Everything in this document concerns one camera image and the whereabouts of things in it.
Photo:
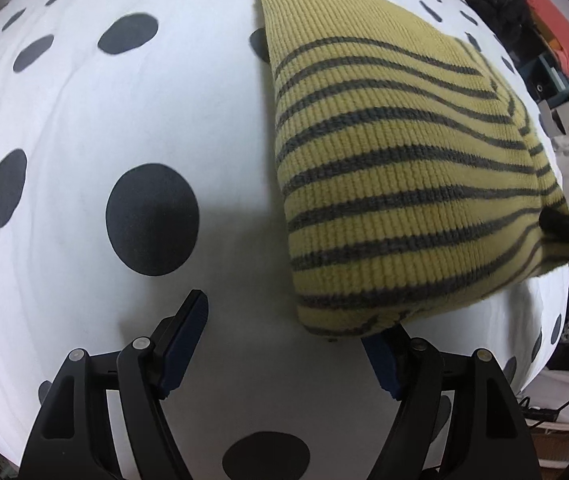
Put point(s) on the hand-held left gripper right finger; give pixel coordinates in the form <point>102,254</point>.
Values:
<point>382,365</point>

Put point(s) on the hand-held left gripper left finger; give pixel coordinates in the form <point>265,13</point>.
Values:
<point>184,345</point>

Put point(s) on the yellow striped knit sweater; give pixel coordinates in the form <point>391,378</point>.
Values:
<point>389,160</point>

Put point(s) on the teal storage cabinet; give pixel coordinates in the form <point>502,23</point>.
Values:
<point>544,80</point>

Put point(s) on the coral pink clothing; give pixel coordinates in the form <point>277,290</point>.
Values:
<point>562,35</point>

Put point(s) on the white polka dot blanket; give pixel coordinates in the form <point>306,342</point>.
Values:
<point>64,110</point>

